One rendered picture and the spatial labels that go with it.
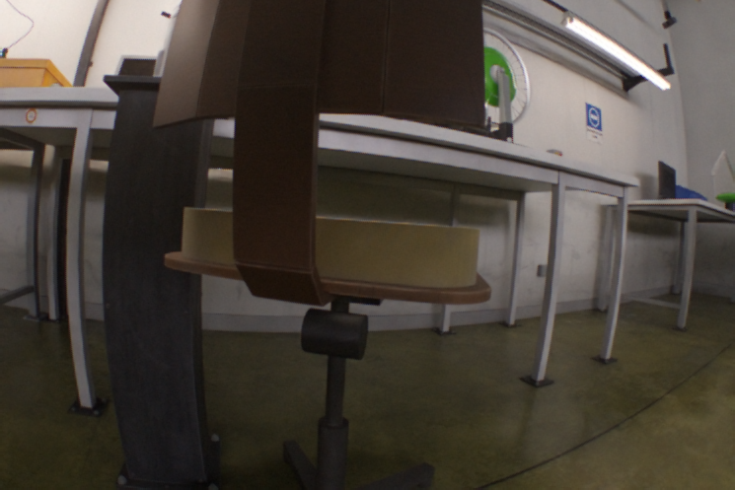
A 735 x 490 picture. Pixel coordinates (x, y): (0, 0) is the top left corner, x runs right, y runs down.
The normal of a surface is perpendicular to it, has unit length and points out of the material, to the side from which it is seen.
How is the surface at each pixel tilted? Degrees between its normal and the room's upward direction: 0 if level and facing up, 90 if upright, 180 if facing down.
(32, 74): 94
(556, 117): 90
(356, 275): 90
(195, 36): 90
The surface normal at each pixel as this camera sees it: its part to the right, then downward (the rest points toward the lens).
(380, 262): -0.18, -0.03
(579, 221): 0.33, 0.00
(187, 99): -0.46, -0.05
